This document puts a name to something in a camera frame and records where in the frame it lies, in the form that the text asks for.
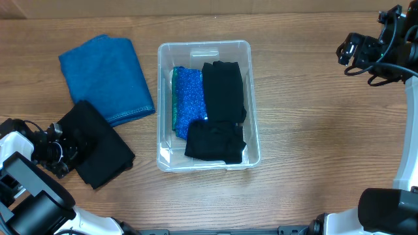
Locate black cloth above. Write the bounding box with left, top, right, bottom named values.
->
left=202, top=61, right=246, bottom=124
left=185, top=120, right=246, bottom=165
left=58, top=101, right=135, bottom=189

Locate blue towel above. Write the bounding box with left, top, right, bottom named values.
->
left=59, top=35, right=155, bottom=127

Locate sparkly blue green garment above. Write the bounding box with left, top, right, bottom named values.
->
left=172, top=67, right=208, bottom=140

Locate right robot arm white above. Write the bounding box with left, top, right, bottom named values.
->
left=278, top=1, right=417, bottom=234

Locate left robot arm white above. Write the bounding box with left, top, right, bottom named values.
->
left=1, top=117, right=138, bottom=234

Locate clear plastic storage bin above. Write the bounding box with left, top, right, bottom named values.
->
left=157, top=40, right=261, bottom=172

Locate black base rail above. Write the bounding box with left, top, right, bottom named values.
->
left=137, top=225, right=309, bottom=235

